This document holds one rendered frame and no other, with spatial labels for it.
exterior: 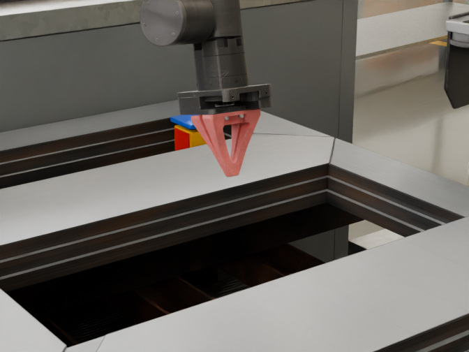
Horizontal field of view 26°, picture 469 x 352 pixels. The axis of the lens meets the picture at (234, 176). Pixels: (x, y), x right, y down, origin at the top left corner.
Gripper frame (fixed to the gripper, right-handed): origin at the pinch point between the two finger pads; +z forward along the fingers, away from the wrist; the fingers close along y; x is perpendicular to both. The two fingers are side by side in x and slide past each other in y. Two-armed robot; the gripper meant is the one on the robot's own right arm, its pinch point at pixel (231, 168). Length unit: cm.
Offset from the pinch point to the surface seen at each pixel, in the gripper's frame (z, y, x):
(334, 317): 14.7, 16.6, -0.4
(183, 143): 0.3, -44.4, 20.5
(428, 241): 11.7, 8.5, 21.3
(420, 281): 13.9, 15.6, 12.6
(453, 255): 12.8, 12.8, 20.8
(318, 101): -2, -66, 66
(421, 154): 35, -216, 238
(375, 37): -16, -315, 307
